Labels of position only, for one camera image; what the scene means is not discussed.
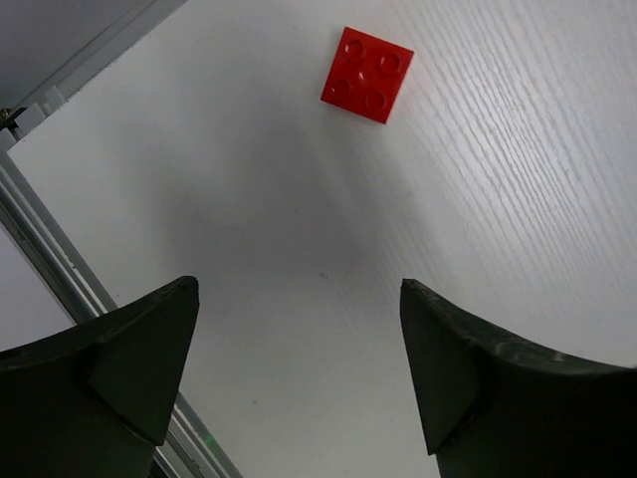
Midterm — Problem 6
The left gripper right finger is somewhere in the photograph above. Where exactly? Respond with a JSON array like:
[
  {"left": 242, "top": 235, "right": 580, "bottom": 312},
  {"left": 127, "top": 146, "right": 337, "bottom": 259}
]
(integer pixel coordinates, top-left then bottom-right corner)
[{"left": 400, "top": 279, "right": 636, "bottom": 477}]

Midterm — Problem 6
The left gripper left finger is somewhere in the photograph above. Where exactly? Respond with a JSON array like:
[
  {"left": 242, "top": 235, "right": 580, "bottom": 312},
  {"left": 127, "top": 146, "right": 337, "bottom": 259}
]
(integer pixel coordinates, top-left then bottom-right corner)
[{"left": 1, "top": 276, "right": 199, "bottom": 477}]

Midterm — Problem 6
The small red lego left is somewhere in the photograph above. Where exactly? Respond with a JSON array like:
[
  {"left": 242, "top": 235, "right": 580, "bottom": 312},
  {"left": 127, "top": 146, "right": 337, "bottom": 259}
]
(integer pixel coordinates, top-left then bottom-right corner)
[{"left": 320, "top": 27, "right": 414, "bottom": 124}]

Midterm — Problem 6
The aluminium table edge rail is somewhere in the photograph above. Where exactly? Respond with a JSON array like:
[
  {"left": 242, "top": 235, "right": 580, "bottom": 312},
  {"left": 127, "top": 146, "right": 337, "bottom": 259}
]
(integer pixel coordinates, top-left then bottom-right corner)
[{"left": 1, "top": 1, "right": 240, "bottom": 477}]

